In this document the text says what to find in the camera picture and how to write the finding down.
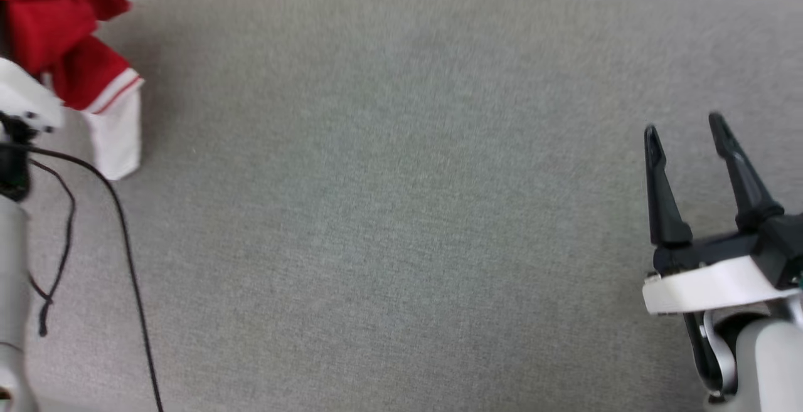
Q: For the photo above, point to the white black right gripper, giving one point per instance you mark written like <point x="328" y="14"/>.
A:
<point x="721" y="280"/>

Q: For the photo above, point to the grey fabric sofa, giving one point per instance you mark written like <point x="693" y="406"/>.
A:
<point x="401" y="211"/>

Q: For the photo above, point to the red white number 23 jersey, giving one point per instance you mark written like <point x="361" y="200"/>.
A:
<point x="63" y="23"/>

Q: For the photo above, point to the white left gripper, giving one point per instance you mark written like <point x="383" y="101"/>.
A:
<point x="25" y="95"/>

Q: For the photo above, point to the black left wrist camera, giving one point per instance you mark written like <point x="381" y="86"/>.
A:
<point x="12" y="167"/>

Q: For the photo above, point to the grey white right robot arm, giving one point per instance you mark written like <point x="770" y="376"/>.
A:
<point x="765" y="362"/>

